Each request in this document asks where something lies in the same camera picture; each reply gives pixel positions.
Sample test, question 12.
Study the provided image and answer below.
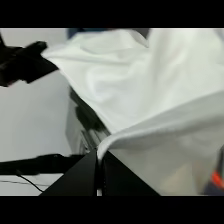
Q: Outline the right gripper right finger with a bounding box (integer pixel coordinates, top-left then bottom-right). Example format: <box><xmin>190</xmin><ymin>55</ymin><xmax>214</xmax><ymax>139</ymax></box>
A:
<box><xmin>101</xmin><ymin>150</ymin><xmax>161</xmax><ymax>197</ymax></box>

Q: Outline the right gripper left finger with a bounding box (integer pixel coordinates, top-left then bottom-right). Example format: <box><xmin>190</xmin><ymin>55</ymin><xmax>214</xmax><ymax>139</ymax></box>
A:
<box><xmin>39</xmin><ymin>148</ymin><xmax>99</xmax><ymax>197</ymax></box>

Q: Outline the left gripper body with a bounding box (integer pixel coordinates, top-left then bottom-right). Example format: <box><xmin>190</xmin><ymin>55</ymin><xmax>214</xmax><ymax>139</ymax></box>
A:
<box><xmin>0</xmin><ymin>40</ymin><xmax>60</xmax><ymax>88</ymax></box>

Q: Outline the white T-shirt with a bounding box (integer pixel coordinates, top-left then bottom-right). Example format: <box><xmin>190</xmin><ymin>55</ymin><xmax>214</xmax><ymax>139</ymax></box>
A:
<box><xmin>41</xmin><ymin>28</ymin><xmax>224</xmax><ymax>197</ymax></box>

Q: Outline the black cable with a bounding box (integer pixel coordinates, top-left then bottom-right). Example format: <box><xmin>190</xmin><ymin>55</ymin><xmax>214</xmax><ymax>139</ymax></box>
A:
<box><xmin>14</xmin><ymin>170</ymin><xmax>45</xmax><ymax>194</ymax></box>

